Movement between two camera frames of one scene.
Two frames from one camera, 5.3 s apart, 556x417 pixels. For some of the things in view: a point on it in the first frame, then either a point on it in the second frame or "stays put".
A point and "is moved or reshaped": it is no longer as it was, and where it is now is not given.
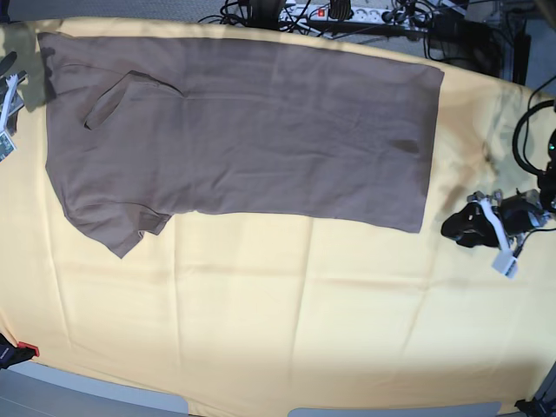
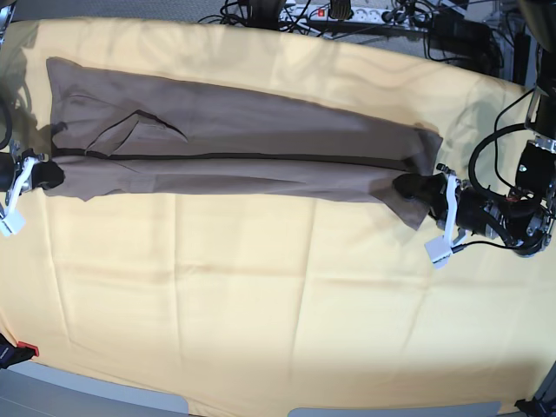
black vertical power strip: [522, 44] stays put
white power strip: [321, 16] stays put
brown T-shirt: [141, 128] is moved or reshaped
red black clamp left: [11, 355] stays put
